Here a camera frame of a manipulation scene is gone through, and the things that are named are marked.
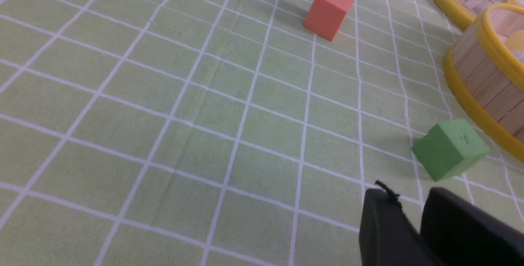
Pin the yellow bun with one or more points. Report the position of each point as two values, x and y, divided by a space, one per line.
515 44

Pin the red foam cube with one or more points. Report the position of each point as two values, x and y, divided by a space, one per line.
325 17

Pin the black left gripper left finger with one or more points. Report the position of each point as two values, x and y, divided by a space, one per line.
386 236

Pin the bamboo steamer tray yellow rim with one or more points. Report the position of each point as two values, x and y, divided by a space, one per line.
486 77

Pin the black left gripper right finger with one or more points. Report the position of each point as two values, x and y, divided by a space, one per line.
461 234

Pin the green checkered tablecloth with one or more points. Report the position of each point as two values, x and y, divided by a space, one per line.
220 132

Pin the green foam cube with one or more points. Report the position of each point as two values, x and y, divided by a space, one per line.
449 149

